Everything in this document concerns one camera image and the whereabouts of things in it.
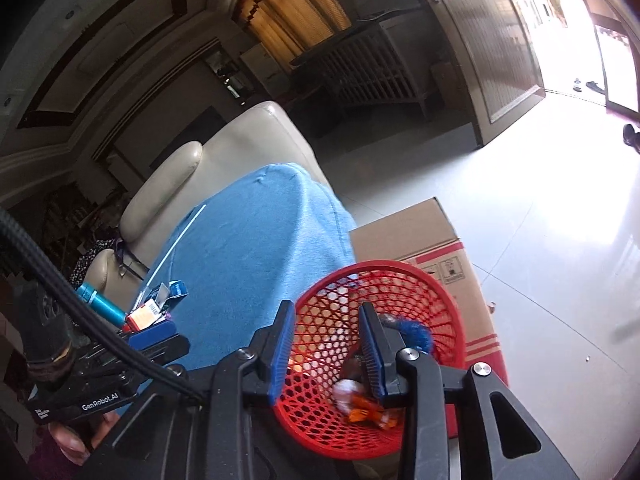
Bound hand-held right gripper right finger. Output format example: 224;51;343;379
358;303;566;480

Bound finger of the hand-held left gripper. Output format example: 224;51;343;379
125;320;178;349
140;336;192;367

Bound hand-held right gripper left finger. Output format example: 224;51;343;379
90;301;296;480

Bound small orange box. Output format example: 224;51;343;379
125;304;167;332

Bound red plastic mesh basket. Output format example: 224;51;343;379
272;259;467;462

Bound person's left hand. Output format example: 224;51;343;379
49;407;122;467

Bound white box with purple edge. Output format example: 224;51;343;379
142;282;174;321

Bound white and orange wrapper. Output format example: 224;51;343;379
332;377;402;432

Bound blue fuzzy scrap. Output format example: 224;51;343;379
399;321;434;354

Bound teal tube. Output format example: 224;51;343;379
76;282;129;327

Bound black eyeglasses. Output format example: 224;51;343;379
112;237;147;282

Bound thin white stick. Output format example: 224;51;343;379
137;204;207;307

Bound floral cloth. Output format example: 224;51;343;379
70;237;119;286

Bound blue plush table cloth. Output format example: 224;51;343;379
134;162;359;378

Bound large cardboard box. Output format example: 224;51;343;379
348;196;511;439

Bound beige leather sofa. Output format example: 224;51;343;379
85;101;332;302

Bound wooden baby crib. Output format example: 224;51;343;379
290;10;437;122

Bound brown wooden door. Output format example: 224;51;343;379
430;0;547;149

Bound yellow curtain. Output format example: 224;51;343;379
232;0;354;59

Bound black braided cable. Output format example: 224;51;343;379
0;207;207;407

